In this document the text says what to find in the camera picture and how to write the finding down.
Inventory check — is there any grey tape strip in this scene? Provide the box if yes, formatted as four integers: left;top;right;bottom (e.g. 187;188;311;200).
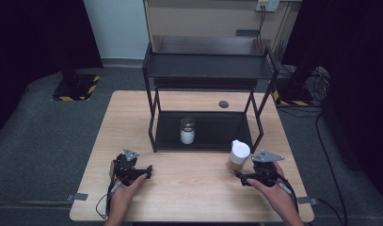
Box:
296;196;319;206
66;192;89;202

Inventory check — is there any dark curtain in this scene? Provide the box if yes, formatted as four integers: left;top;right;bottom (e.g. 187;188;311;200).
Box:
0;0;104;142
281;0;383;205

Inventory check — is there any white wall socket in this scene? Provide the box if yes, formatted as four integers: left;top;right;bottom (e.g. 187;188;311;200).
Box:
255;0;280;13

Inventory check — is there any person's right hand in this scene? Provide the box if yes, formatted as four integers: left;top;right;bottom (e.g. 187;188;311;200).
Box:
246;161;295;209

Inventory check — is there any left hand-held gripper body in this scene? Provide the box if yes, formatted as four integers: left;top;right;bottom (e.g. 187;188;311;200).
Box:
113;147;140;186

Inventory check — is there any jar with white lid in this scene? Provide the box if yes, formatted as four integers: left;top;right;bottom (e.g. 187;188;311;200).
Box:
226;139;251;174

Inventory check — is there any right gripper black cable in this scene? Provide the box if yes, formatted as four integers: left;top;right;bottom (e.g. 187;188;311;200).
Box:
275;173;301;220

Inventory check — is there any black socket cable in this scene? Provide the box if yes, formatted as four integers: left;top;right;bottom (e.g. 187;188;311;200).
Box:
255;5;267;54

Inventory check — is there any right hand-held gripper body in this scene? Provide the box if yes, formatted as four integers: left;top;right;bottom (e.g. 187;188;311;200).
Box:
250;150;286;188

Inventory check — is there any tangle of cables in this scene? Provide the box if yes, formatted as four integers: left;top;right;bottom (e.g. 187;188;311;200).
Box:
278;65;332;104

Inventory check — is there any black metal shelf rack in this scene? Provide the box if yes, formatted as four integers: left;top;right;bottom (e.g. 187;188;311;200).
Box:
141;41;279;154

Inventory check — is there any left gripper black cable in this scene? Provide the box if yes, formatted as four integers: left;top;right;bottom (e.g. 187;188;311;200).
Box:
95;180;123;220

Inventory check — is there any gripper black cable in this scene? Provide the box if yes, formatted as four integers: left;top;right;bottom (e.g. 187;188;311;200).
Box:
95;180;123;220
275;173;301;220

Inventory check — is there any long black floor cable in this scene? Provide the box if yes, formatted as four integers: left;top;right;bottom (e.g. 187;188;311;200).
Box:
315;111;349;226

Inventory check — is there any striped-edge black stand base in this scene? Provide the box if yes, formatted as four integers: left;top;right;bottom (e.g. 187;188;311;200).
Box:
272;76;314;107
51;72;102;103

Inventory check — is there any person's left hand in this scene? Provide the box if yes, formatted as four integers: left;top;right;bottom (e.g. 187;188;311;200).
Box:
108;160;148;209

